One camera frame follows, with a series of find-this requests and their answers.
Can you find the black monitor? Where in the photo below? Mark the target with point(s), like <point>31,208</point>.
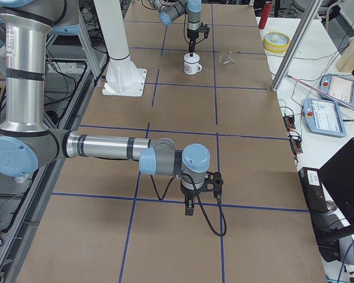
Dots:
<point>337,176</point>

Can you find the far blue teach pendant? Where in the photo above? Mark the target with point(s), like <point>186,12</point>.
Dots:
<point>338,87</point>

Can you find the white pedestal column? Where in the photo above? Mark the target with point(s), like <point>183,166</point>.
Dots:
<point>123,78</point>

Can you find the black computer box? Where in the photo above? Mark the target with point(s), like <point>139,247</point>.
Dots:
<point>312,190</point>

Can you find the clear glass funnel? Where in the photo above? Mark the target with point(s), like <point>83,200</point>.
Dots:
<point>226,58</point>

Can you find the white enamel mug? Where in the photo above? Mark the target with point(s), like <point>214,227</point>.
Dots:
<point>191,69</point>

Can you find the yellow tape roll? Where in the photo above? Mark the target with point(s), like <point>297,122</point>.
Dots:
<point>276,42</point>

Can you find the aluminium frame post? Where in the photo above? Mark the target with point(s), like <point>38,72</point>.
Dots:
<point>297,38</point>

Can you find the orange connector block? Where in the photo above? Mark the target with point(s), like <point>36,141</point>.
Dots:
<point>295,143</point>
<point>289,122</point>

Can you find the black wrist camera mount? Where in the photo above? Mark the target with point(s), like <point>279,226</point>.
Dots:
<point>213,183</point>

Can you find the near blue teach pendant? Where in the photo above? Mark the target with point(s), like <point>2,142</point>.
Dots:
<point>323,117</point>

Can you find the red cylinder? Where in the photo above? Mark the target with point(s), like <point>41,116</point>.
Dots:
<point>265,14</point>

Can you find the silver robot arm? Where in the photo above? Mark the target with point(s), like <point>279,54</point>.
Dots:
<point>27,144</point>
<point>192,9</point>

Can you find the blue teach pendant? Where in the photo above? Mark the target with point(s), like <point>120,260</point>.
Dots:
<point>323,117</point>
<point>338,87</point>

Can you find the white mug lid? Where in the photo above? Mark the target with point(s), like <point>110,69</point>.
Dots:
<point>191,58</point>

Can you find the wooden beam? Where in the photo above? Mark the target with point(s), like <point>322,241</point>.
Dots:
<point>346,62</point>

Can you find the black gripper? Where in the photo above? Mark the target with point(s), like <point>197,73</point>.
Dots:
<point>189,194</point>
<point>192,35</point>

